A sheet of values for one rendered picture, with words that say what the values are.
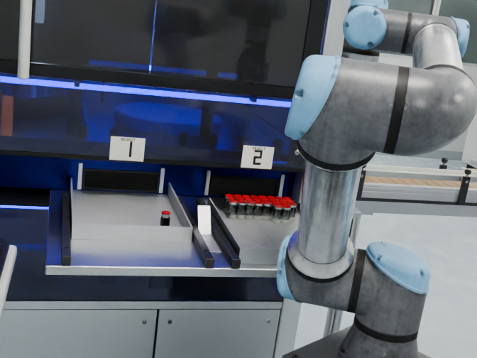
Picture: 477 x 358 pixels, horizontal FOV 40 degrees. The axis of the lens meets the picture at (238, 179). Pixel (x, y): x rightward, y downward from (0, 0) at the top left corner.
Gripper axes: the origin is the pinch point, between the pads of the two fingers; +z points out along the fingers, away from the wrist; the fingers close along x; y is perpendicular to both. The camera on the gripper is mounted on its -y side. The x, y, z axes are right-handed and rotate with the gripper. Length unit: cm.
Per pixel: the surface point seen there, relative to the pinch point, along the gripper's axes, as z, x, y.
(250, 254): 19.5, 17.3, 0.8
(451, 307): 110, -143, 154
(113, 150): 8, 45, 37
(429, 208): 23, -53, 51
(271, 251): 18.7, 12.8, 0.9
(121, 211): 21, 43, 30
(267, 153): 6.2, 5.2, 38.3
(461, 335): 110, -132, 125
